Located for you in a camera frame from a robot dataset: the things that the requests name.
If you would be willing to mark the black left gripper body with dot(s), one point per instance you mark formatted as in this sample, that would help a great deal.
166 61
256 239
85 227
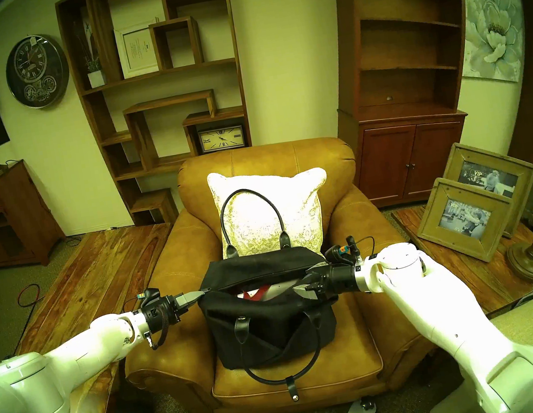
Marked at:
160 315

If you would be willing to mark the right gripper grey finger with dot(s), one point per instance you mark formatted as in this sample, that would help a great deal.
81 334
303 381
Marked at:
318 269
312 290

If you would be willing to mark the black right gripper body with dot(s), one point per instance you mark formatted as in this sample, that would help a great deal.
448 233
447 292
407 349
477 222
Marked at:
340 279

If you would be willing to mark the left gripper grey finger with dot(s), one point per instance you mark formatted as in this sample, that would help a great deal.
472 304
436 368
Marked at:
187 305
189 297

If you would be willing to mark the black zipper handbag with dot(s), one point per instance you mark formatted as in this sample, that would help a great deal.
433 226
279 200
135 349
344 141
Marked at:
267 330

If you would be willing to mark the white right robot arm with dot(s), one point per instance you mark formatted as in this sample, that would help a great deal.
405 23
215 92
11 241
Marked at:
442 316

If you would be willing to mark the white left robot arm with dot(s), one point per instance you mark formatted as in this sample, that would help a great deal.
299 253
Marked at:
68 355

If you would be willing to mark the tan leather armchair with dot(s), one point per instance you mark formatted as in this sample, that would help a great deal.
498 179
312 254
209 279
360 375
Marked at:
181 334

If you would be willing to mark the red and white cloth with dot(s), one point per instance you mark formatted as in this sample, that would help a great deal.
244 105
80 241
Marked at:
261 293

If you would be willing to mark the long rosewood coffee table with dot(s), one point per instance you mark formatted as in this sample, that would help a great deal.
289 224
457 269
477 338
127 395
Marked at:
94 267

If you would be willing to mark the cream patterned cushion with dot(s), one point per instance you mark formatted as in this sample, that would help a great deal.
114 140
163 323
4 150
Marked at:
253 221

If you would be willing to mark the black caster wheel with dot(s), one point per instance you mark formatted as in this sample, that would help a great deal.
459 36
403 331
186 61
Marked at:
366 403

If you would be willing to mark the tall wooden hutch bookcase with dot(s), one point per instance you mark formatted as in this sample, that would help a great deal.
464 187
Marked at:
391 162

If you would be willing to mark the square rosewood side table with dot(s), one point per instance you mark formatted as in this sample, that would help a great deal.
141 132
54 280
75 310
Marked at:
486 278

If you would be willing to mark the rectangular mantel clock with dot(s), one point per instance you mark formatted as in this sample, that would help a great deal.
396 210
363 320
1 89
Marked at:
221 138

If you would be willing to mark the dark red wood sideboard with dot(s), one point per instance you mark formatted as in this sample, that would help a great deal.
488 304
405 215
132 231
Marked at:
19 214

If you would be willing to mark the asymmetric wooden bookshelf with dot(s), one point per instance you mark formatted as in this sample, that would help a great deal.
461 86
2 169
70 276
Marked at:
163 102

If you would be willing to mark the small potted plant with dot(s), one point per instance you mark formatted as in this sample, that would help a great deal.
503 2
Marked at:
96 78

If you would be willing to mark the white framed certificate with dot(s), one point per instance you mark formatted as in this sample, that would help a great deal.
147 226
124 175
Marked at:
136 50

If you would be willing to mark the white flower painting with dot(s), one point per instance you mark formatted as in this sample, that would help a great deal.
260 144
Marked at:
490 29

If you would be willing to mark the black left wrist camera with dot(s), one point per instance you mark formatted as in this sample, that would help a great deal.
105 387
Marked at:
151 295

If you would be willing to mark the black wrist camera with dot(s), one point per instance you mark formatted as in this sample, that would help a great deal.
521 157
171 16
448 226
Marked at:
337 252
151 295

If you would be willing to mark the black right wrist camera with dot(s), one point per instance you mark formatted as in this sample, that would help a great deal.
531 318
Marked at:
337 252

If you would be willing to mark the small rustic wood picture frame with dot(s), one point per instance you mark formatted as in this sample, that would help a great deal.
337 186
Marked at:
466 218

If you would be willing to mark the large rustic wood picture frame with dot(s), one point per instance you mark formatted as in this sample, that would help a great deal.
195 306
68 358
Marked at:
489 176

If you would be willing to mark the round black wall clock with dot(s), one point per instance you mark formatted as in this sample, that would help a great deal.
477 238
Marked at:
37 71

